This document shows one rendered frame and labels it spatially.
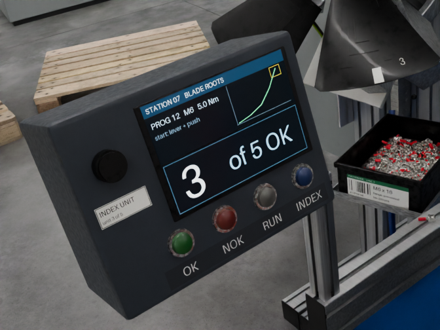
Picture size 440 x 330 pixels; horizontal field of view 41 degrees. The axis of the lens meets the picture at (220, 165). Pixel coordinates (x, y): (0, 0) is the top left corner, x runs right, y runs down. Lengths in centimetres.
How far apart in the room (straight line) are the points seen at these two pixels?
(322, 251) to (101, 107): 39
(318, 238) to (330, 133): 199
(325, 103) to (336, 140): 18
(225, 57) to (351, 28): 65
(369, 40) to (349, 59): 5
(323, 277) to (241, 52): 36
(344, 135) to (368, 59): 155
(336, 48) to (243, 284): 122
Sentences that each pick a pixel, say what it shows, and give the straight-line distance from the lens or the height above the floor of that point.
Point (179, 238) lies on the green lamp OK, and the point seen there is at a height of 112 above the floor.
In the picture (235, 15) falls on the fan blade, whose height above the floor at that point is 106.
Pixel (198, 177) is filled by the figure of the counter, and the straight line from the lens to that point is 55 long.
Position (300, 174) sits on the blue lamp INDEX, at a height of 112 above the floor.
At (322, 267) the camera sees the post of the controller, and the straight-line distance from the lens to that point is 80.
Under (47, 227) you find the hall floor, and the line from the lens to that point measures 282.
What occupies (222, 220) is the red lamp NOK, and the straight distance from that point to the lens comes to 56.
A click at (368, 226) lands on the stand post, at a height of 38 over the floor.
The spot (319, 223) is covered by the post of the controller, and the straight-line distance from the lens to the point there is 76.
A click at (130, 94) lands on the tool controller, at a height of 125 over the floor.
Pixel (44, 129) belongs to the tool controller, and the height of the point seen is 125.
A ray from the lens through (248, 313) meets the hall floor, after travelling 208.
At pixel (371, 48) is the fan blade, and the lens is 116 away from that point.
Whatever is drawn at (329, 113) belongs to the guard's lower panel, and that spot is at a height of 26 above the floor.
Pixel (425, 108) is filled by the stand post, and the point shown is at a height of 67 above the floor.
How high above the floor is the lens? 144
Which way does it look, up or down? 29 degrees down
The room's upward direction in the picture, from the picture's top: 11 degrees counter-clockwise
